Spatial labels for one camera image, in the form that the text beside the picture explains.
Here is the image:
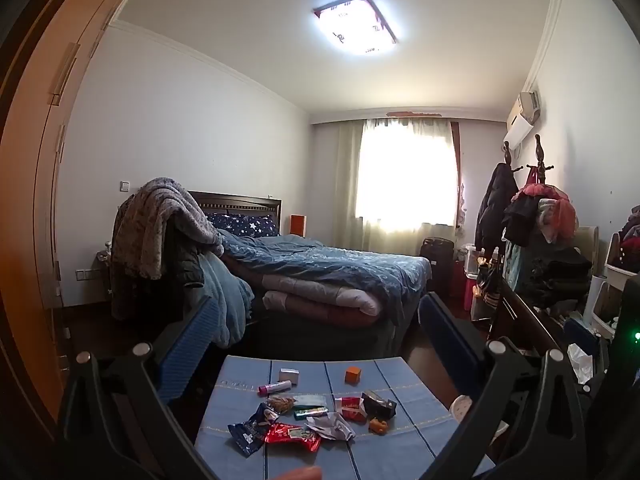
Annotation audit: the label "white crumpled wrapper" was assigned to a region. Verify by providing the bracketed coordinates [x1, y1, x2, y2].
[305, 411, 356, 442]

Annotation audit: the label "white storage rack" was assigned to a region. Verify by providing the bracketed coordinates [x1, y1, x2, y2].
[595, 232, 640, 338]

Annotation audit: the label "dark wooden headboard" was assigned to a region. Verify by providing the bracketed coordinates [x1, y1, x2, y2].
[187, 191, 282, 236]

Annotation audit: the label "dark jacket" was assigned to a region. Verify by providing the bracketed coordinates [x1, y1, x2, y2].
[111, 200, 206, 321]

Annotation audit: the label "star print pillow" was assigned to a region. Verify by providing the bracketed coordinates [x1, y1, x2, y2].
[205, 212, 280, 237]

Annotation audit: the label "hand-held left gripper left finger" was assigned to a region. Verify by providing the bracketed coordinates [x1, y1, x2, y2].
[56, 294, 221, 480]

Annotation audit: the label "blue snack bag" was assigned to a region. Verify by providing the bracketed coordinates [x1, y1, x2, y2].
[228, 402, 281, 457]

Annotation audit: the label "light blue fleece blanket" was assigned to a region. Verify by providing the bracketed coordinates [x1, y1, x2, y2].
[197, 252, 256, 348]

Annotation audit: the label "red curtain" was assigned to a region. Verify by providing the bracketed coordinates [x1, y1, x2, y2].
[450, 120, 468, 228]

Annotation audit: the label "person's left hand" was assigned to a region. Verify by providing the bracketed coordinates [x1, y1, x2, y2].
[272, 465, 323, 480]

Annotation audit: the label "square ceiling lamp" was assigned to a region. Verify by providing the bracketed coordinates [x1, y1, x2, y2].
[312, 0, 401, 56]

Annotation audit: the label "pile of red clothes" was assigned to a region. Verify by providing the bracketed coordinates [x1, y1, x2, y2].
[502, 182, 578, 246]

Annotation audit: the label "grey fleece blanket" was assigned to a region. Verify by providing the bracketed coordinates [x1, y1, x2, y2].
[116, 177, 225, 281]

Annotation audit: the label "red snack bag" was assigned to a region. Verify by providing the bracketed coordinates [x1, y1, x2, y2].
[264, 422, 322, 453]

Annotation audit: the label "black suitcase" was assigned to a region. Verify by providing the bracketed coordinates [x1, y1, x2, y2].
[419, 237, 455, 296]

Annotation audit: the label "pink bin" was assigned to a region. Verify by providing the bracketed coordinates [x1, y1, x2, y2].
[462, 275, 481, 311]

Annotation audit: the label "folded black clothes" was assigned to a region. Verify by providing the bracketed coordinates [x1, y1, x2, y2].
[527, 255, 593, 306]

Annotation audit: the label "white air conditioner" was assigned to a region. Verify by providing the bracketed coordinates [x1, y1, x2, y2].
[502, 91, 542, 150]

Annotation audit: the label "red white carton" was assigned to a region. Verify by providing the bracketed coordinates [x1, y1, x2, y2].
[334, 396, 368, 421]

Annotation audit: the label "white round object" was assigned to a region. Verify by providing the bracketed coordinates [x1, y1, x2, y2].
[450, 395, 474, 421]

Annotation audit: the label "white plastic bag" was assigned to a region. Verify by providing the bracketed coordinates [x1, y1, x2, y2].
[567, 342, 597, 386]

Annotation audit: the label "dark bed base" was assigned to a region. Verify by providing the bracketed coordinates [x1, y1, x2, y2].
[255, 305, 416, 361]

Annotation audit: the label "dark wooden dresser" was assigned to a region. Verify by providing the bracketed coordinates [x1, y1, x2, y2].
[487, 280, 571, 361]

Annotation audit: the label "black coat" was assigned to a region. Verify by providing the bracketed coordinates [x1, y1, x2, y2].
[475, 162, 521, 251]

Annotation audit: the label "black box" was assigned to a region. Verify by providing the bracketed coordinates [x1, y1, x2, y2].
[361, 390, 397, 420]

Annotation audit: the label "wooden wardrobe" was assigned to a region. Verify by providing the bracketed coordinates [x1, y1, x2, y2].
[0, 0, 151, 441]

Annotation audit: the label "blue striped tablecloth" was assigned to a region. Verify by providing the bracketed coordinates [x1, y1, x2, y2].
[192, 355, 496, 480]

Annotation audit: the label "wooden coat rack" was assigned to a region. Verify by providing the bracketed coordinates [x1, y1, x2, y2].
[502, 135, 553, 186]

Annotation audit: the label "folded pink maroon quilt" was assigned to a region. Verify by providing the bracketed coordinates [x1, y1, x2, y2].
[222, 255, 386, 331]

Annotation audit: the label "sheer white curtain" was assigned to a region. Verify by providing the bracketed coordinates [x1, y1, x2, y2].
[337, 117, 461, 251]

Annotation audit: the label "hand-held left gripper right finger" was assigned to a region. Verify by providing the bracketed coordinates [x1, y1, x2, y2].
[418, 291, 589, 480]

